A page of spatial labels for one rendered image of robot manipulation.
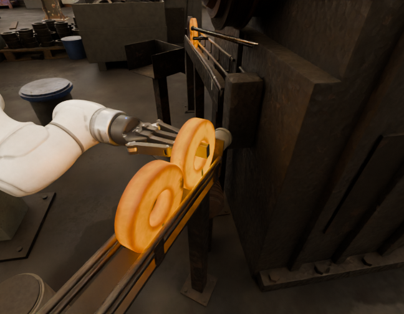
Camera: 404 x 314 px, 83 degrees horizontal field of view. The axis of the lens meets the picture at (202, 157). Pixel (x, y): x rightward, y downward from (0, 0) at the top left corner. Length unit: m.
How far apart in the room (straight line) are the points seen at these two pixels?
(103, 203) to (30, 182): 0.89
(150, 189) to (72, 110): 0.36
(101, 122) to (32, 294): 0.39
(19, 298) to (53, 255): 0.71
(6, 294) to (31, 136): 0.33
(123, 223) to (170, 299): 0.78
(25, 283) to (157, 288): 0.58
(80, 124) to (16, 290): 0.38
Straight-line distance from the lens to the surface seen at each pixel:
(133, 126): 0.58
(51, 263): 1.35
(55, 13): 7.87
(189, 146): 0.44
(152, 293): 1.13
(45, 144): 0.60
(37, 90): 1.88
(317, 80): 0.52
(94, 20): 3.31
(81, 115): 0.63
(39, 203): 1.60
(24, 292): 0.67
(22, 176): 0.59
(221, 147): 0.57
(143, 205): 0.35
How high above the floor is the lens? 1.04
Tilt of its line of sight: 39 degrees down
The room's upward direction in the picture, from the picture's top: straight up
